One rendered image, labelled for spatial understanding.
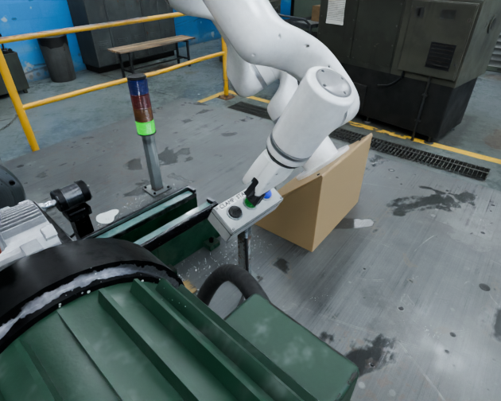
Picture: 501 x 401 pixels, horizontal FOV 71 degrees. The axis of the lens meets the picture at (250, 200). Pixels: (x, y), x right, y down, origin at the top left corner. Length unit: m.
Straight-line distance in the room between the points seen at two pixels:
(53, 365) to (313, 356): 0.15
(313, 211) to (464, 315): 0.44
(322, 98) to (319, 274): 0.59
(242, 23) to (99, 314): 0.49
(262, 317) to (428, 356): 0.70
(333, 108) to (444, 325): 0.64
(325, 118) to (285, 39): 0.15
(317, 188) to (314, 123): 0.40
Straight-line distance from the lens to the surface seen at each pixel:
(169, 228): 0.95
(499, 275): 1.20
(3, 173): 1.02
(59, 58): 5.95
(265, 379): 0.21
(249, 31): 0.60
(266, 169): 0.63
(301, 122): 0.56
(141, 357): 0.20
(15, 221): 0.81
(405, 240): 1.18
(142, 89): 1.18
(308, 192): 0.95
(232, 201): 0.77
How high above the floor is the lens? 1.52
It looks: 35 degrees down
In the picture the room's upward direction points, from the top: straight up
